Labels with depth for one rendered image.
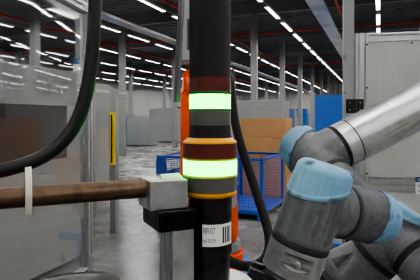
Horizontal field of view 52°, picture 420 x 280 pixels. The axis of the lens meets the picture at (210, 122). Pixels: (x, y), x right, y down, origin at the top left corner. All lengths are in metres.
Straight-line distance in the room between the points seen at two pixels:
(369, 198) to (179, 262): 0.35
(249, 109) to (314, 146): 10.37
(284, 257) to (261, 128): 7.84
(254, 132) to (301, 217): 7.88
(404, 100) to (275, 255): 0.35
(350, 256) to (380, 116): 0.41
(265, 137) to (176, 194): 8.03
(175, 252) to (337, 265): 0.75
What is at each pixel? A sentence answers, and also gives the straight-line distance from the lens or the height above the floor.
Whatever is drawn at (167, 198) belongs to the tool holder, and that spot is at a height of 1.54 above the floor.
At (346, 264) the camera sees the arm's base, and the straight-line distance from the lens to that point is 1.04.
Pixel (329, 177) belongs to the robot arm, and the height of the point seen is 1.52.
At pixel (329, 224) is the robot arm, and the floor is 1.47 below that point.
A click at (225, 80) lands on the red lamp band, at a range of 0.34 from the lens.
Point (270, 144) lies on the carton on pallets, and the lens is 8.32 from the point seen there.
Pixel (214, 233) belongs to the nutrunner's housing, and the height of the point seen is 1.51.
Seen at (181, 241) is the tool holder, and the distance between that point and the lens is 0.33.
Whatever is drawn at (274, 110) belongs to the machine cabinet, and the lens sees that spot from 10.89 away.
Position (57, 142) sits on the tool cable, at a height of 1.58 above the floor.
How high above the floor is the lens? 1.59
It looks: 1 degrees down
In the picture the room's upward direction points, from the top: straight up
